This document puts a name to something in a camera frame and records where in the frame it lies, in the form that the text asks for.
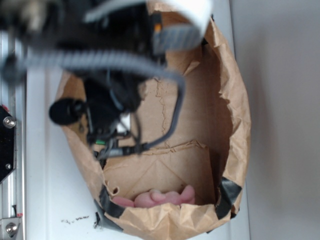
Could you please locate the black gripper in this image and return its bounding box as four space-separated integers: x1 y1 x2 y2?
48 72 148 161

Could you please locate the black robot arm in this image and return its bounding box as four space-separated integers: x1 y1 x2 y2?
0 0 213 160

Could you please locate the pink rubber hand toy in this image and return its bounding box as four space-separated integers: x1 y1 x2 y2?
112 185 196 208

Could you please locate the black octagonal mounting plate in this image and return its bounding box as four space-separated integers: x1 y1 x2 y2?
0 105 17 184

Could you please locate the brown paper bag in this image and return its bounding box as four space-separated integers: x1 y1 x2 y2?
63 20 251 240

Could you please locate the aluminium extrusion rail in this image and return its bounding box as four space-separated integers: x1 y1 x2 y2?
0 78 26 240

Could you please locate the grey sleeved cable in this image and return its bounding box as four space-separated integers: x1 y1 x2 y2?
0 48 187 151

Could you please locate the steel corner bracket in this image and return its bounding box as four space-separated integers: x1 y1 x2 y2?
0 217 21 240

